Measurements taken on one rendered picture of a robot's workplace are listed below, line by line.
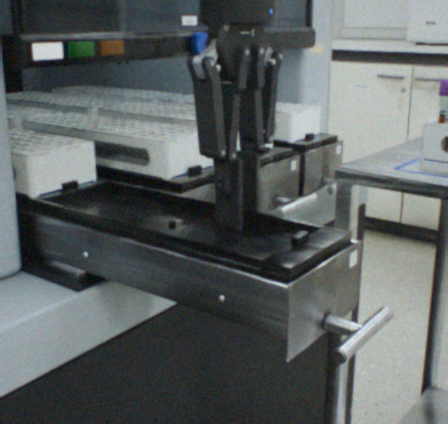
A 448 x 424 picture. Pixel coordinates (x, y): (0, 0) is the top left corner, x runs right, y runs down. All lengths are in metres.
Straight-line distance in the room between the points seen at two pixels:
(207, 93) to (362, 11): 3.17
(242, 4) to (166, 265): 0.25
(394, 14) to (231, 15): 3.08
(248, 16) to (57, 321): 0.35
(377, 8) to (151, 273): 3.19
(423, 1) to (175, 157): 2.25
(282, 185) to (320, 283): 0.42
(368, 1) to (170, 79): 2.48
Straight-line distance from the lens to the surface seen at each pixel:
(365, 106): 3.05
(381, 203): 3.09
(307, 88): 1.17
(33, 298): 0.68
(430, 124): 0.86
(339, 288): 0.60
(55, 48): 0.70
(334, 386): 0.98
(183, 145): 0.81
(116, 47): 0.75
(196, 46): 0.85
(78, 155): 0.78
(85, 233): 0.66
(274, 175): 0.93
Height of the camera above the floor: 1.01
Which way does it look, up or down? 16 degrees down
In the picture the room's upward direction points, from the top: straight up
